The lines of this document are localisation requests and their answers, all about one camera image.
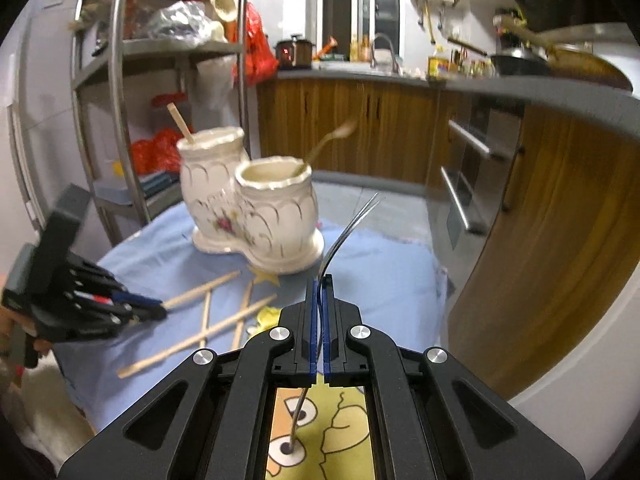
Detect dark pressure cooker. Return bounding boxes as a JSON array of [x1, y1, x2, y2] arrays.
[[274, 33, 316, 71]]

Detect clear plastic bag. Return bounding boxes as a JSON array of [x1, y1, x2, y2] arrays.
[[146, 0, 217, 43]]

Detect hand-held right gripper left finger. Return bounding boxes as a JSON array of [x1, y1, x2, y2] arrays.
[[59, 279, 321, 480]]

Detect metal kitchen faucet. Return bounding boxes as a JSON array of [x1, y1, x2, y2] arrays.
[[369, 32, 402, 75]]

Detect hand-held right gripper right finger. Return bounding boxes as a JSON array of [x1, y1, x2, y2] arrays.
[[322, 275, 584, 480]]

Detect brown wok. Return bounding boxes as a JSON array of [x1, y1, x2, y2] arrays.
[[492, 14, 633, 92]]

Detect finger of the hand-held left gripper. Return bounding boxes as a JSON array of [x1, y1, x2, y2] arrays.
[[61, 252, 164, 311], [54, 291, 169, 332]]

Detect wooden kitchen counter cabinets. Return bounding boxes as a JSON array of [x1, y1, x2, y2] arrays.
[[256, 62, 640, 411]]

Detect built-in oven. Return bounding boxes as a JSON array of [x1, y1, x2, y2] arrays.
[[439, 94, 527, 252]]

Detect metal fork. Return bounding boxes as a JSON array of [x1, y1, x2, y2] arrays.
[[287, 192, 381, 456]]

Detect large cooking oil bottle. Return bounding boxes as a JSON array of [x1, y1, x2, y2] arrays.
[[427, 45, 451, 81]]

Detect kitchen window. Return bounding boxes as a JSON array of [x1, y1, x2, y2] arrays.
[[350, 0, 416, 58]]

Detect black wok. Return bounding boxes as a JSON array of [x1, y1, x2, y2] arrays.
[[489, 42, 553, 78]]

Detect blue cartoon tablecloth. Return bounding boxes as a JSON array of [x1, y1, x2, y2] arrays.
[[52, 202, 451, 480]]

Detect white plastic bag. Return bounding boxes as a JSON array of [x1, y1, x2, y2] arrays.
[[187, 57, 242, 111]]

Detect white refrigerator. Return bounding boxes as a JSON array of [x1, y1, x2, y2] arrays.
[[0, 0, 116, 261]]

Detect wooden chopstick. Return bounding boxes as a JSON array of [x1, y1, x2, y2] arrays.
[[166, 102, 196, 145], [117, 293, 279, 379], [161, 270, 242, 311], [231, 280, 254, 351], [199, 287, 213, 351]]

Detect person's left hand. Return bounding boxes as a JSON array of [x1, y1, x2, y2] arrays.
[[0, 305, 23, 361]]

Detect stack of books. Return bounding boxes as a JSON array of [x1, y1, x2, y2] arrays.
[[139, 170, 185, 200]]

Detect group of condiment bottles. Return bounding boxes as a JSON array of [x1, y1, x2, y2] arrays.
[[452, 47, 493, 79]]

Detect cream ceramic utensil holder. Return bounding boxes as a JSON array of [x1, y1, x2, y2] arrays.
[[176, 127, 326, 275]]

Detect metal shelf rack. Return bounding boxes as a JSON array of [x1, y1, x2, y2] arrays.
[[70, 0, 251, 248]]

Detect wooden spoon in holder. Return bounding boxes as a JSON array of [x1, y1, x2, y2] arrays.
[[292, 119, 359, 177]]

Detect red plastic bag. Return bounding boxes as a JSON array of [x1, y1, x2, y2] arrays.
[[231, 2, 279, 86], [131, 127, 185, 175]]

